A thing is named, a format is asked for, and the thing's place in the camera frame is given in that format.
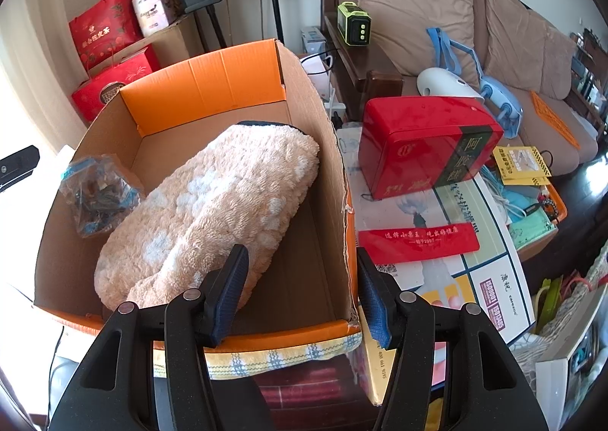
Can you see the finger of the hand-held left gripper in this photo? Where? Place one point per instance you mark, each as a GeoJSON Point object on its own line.
{"type": "Point", "coordinates": [16, 165]}

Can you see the orange cardboard box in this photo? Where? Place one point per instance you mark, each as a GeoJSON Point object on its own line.
{"type": "Point", "coordinates": [213, 75]}

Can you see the orange storage tray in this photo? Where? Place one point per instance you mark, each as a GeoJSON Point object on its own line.
{"type": "Point", "coordinates": [529, 217]}

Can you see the clear plastic bag of bits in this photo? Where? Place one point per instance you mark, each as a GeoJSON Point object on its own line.
{"type": "Point", "coordinates": [95, 196]}

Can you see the beige fluffy plush cloth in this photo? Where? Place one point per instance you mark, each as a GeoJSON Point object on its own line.
{"type": "Point", "coordinates": [213, 193]}

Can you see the brown wooden sofa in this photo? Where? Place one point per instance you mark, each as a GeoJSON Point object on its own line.
{"type": "Point", "coordinates": [536, 146]}

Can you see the printed paper sheet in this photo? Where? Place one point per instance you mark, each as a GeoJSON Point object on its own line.
{"type": "Point", "coordinates": [479, 281]}

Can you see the red paper gift bag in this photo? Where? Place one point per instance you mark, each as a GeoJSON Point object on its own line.
{"type": "Point", "coordinates": [104, 30]}

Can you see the yellow booklet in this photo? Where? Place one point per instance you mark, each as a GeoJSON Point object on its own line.
{"type": "Point", "coordinates": [520, 165]}

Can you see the white handheld massager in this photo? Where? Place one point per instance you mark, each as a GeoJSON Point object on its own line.
{"type": "Point", "coordinates": [446, 82]}

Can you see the dark wooden shelf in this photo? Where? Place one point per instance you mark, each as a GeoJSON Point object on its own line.
{"type": "Point", "coordinates": [591, 75]}

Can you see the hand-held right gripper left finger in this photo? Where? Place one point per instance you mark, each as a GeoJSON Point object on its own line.
{"type": "Point", "coordinates": [230, 291]}

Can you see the black speaker stand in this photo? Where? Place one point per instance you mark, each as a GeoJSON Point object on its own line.
{"type": "Point", "coordinates": [213, 30]}
{"type": "Point", "coordinates": [277, 15]}

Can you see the red tin box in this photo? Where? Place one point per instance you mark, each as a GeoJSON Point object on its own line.
{"type": "Point", "coordinates": [413, 141]}

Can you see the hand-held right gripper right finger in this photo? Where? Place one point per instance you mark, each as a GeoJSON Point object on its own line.
{"type": "Point", "coordinates": [375, 310]}

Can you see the red flat pouch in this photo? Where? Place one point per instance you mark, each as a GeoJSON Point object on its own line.
{"type": "Point", "coordinates": [418, 242]}

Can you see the yellow plaid tablecloth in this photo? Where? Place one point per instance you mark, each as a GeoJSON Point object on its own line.
{"type": "Point", "coordinates": [285, 357]}

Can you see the red chocolate gift box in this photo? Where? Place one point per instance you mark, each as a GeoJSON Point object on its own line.
{"type": "Point", "coordinates": [118, 79]}

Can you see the large beige sofa cushion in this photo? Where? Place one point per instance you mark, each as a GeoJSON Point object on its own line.
{"type": "Point", "coordinates": [413, 8]}

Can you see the brown cardboard box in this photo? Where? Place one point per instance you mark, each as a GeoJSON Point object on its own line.
{"type": "Point", "coordinates": [178, 41]}

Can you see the orange mesh mat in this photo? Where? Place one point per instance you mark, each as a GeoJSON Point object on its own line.
{"type": "Point", "coordinates": [553, 120]}

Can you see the pink tissue pack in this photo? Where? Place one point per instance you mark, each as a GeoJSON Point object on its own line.
{"type": "Point", "coordinates": [152, 11]}

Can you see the white curtain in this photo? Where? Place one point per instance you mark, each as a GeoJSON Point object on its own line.
{"type": "Point", "coordinates": [33, 79]}

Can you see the white flat carton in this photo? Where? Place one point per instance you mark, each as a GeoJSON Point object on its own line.
{"type": "Point", "coordinates": [570, 350]}

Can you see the small beige sofa cushion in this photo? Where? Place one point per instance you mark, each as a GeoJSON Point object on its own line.
{"type": "Point", "coordinates": [527, 41]}

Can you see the green and black portable device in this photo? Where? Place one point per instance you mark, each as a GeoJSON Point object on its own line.
{"type": "Point", "coordinates": [354, 25]}

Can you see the yellow carton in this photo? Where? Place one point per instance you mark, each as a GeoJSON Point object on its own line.
{"type": "Point", "coordinates": [380, 369]}

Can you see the blue and white carton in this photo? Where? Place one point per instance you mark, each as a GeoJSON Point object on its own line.
{"type": "Point", "coordinates": [313, 39]}

